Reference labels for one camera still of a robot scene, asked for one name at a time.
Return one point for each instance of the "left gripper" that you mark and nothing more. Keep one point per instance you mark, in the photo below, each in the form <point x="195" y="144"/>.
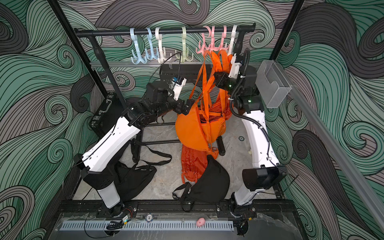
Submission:
<point x="185" y="107"/>

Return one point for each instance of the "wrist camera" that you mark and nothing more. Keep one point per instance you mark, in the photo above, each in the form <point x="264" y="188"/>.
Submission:
<point x="177" y="86"/>
<point x="235" y="67"/>

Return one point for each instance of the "pink hook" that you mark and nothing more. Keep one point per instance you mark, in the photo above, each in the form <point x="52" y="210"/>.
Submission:
<point x="223" y="45"/>
<point x="202" y="46"/>
<point x="212" y="46"/>

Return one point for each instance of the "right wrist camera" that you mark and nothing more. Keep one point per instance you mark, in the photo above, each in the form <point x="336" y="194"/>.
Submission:
<point x="235" y="67"/>

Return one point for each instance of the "black bag right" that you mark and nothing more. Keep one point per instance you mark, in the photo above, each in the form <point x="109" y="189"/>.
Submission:
<point x="211" y="188"/>

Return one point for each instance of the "light blue hook leftmost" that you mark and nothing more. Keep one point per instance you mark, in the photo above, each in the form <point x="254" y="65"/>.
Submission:
<point x="137" y="55"/>

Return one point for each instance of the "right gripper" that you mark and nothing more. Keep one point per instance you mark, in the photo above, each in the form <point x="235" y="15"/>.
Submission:
<point x="224" y="80"/>

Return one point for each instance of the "light blue hook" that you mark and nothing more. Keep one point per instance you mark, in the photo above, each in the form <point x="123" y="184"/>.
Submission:
<point x="154" y="53"/>
<point x="137" y="55"/>

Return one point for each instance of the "red-orange drawstring bag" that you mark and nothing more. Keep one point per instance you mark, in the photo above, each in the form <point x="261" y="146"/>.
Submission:
<point x="208" y="110"/>
<point x="194" y="163"/>

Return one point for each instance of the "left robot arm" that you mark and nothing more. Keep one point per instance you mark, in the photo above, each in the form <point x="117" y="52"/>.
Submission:
<point x="99" y="165"/>

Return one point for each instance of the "large orange backpack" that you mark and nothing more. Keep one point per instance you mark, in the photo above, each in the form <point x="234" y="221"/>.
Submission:
<point x="196" y="134"/>

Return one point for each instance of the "white hook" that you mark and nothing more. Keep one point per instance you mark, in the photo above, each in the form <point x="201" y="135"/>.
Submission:
<point x="161" y="50"/>
<point x="232" y="41"/>

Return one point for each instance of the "white hook rightmost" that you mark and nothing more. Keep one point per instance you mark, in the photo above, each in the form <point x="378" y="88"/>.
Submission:
<point x="232" y="41"/>

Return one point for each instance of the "pink small object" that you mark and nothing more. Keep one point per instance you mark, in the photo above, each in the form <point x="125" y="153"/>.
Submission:
<point x="200" y="222"/>

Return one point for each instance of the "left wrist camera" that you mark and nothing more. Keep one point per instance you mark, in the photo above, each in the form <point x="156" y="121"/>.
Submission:
<point x="177" y="86"/>

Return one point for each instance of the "white mesh wall basket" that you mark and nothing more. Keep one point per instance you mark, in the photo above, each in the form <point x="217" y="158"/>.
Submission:
<point x="273" y="83"/>

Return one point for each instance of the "black case on wall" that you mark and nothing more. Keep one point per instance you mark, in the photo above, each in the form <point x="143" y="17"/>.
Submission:
<point x="106" y="115"/>

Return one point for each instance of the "pale green hook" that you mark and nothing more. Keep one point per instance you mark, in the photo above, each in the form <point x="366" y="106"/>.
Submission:
<point x="184" y="54"/>

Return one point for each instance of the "black wall shelf tray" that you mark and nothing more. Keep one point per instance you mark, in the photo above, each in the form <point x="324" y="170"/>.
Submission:
<point x="187" y="70"/>

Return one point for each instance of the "orange sling bag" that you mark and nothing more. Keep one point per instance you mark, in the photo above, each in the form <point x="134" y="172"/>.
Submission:
<point x="226" y="61"/>

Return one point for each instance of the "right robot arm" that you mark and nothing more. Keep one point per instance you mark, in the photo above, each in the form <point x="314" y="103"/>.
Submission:
<point x="245" y="102"/>

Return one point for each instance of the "white slotted cable duct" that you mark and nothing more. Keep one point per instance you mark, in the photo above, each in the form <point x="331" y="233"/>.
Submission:
<point x="155" y="225"/>

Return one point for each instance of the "black round mat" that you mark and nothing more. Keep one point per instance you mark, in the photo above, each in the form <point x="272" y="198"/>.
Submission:
<point x="130" y="182"/>

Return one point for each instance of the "black clothes rack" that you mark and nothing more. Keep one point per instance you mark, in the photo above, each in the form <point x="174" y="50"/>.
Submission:
<point x="99" y="53"/>

